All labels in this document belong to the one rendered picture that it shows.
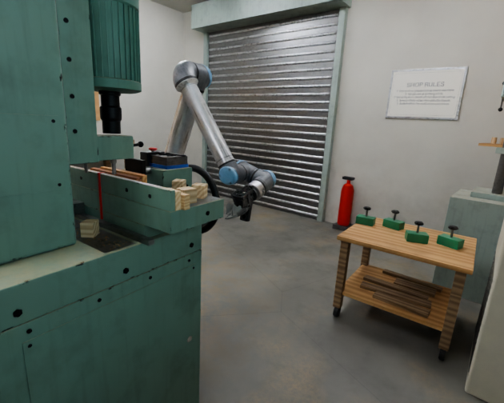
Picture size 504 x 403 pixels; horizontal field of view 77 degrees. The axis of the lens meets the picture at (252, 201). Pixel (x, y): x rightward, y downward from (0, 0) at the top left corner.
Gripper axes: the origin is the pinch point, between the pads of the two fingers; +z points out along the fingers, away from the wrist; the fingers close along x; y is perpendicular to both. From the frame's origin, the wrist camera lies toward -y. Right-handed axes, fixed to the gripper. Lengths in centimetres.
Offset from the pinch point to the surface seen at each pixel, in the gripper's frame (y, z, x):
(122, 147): 48, 34, -3
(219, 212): 27.2, 27.3, 24.9
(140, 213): 35, 45, 13
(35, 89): 70, 53, 5
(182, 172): 32.6, 18.7, 1.6
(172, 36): 59, -287, -322
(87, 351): 13, 73, 17
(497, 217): -58, -135, 104
